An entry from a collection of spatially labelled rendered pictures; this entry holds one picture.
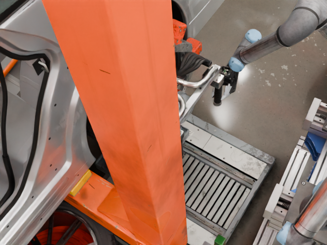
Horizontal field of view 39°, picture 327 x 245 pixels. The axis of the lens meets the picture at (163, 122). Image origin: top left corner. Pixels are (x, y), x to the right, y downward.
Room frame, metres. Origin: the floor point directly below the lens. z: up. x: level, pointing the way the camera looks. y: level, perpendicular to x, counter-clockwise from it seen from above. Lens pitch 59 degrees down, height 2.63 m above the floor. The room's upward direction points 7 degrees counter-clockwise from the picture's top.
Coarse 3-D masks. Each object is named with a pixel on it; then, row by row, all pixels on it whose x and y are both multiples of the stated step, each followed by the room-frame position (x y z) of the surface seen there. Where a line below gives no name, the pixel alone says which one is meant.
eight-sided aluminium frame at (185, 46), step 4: (184, 40) 1.44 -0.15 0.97; (180, 44) 1.34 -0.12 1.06; (184, 44) 1.37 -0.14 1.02; (188, 44) 1.39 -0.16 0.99; (176, 48) 1.32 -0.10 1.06; (180, 48) 1.34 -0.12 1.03; (184, 48) 1.37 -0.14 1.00; (188, 48) 1.39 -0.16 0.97; (192, 48) 1.41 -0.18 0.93; (180, 52) 1.41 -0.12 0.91; (184, 52) 1.40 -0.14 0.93; (180, 56) 1.42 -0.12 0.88; (180, 60) 1.42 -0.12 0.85; (180, 64) 1.42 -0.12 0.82; (192, 72) 1.42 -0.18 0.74; (188, 76) 1.39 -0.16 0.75; (188, 80) 1.39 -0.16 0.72; (180, 88) 1.35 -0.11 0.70; (184, 88) 1.36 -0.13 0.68
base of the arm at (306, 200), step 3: (309, 195) 0.63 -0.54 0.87; (306, 198) 0.63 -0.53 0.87; (303, 201) 0.62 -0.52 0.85; (306, 201) 0.61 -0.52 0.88; (303, 204) 0.61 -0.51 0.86; (306, 204) 0.60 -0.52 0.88; (300, 207) 0.60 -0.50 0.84; (303, 207) 0.59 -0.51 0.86; (300, 210) 0.59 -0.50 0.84; (324, 225) 0.51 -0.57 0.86; (321, 228) 0.51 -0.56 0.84; (324, 228) 0.50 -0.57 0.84
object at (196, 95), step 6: (216, 72) 1.22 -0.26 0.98; (210, 78) 1.19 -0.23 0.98; (198, 90) 1.13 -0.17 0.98; (204, 90) 1.14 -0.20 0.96; (192, 96) 1.11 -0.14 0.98; (198, 96) 1.10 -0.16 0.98; (186, 102) 1.08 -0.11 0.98; (192, 102) 1.08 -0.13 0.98; (186, 108) 1.05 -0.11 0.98; (186, 114) 1.03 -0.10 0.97; (180, 120) 1.00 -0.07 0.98
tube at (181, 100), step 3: (180, 96) 1.09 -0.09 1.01; (180, 99) 1.08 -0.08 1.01; (183, 99) 1.08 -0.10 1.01; (180, 102) 1.07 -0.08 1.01; (183, 102) 1.06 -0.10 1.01; (180, 105) 1.05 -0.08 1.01; (183, 105) 1.05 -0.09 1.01; (180, 108) 1.03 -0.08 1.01; (183, 108) 1.03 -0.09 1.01; (180, 111) 1.02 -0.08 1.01; (183, 111) 1.02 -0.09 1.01; (180, 114) 1.01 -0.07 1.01; (180, 117) 1.00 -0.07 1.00
